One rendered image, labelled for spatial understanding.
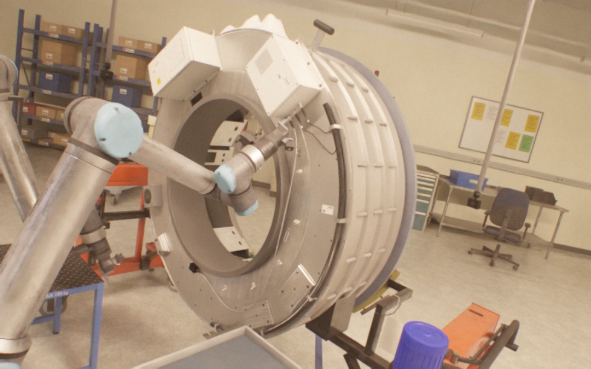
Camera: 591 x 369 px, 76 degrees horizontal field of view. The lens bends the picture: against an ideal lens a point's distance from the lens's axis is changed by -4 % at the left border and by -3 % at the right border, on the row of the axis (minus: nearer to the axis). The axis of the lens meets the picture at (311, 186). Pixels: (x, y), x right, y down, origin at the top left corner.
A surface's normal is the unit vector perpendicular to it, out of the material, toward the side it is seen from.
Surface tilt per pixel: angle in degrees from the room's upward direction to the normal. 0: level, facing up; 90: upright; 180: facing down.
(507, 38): 90
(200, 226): 38
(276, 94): 90
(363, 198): 79
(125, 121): 83
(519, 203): 99
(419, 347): 90
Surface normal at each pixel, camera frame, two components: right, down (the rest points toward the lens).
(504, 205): -0.55, 0.21
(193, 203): 0.75, -0.25
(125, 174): 0.74, 0.29
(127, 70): -0.01, 0.20
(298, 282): -0.63, 0.02
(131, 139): 0.87, 0.16
